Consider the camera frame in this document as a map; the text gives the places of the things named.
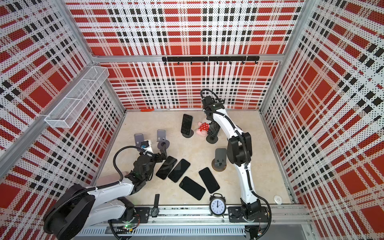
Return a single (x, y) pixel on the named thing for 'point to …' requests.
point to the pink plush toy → (203, 129)
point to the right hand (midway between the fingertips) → (218, 118)
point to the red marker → (147, 110)
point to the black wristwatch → (155, 210)
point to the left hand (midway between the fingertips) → (158, 148)
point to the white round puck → (278, 199)
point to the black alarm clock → (217, 205)
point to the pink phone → (110, 179)
